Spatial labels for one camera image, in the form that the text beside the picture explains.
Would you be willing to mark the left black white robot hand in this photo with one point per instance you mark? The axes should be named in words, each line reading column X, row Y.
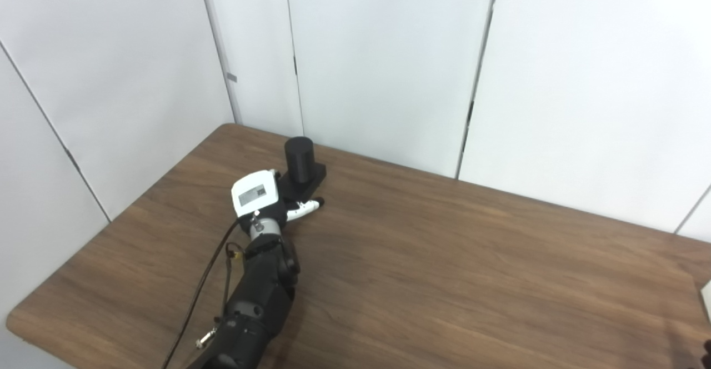
column 255, row 191

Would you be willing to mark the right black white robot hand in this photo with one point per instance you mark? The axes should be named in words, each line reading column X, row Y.
column 707, row 355

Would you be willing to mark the black peg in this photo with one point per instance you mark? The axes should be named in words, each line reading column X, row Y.
column 300, row 163

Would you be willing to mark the white square piece with hole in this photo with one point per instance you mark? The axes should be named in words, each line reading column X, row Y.
column 707, row 302

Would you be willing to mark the small grey wall tag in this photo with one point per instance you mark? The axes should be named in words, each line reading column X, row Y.
column 231, row 77

